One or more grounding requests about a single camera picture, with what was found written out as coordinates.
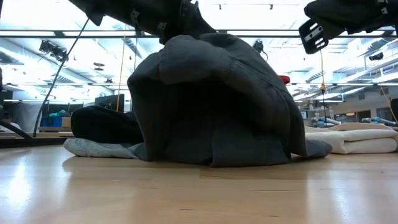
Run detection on black ceiling camera with cable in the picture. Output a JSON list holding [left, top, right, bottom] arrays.
[[253, 40, 269, 62]]

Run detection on black computer monitor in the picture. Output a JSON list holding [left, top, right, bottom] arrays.
[[95, 94, 125, 113]]

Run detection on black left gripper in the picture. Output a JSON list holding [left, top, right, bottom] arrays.
[[68, 0, 217, 44]]

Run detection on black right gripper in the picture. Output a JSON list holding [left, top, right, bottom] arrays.
[[298, 0, 398, 55]]

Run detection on black overhead frame bar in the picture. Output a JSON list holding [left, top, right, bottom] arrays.
[[0, 29, 398, 39]]

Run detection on dark grey garment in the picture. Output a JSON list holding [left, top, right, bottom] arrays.
[[127, 32, 333, 168]]

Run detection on black ceiling camera cluster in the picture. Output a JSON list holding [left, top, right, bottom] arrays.
[[39, 39, 70, 63]]

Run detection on person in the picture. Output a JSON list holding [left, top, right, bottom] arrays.
[[0, 111, 21, 131]]

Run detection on tan wooden desk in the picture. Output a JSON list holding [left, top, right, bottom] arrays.
[[0, 131, 75, 139]]

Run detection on grey Reebok t-shirt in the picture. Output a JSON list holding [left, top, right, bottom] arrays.
[[63, 138, 144, 159]]

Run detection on blue storage box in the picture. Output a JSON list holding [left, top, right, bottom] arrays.
[[41, 116, 63, 128]]

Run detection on cream canvas tote bag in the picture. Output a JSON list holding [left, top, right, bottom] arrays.
[[304, 122, 398, 155]]

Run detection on grey tube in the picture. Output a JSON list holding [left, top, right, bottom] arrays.
[[361, 116, 398, 127]]

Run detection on black garment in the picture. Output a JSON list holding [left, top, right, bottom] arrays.
[[70, 105, 144, 145]]

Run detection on thick black cable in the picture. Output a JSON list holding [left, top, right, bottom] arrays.
[[32, 18, 90, 138]]

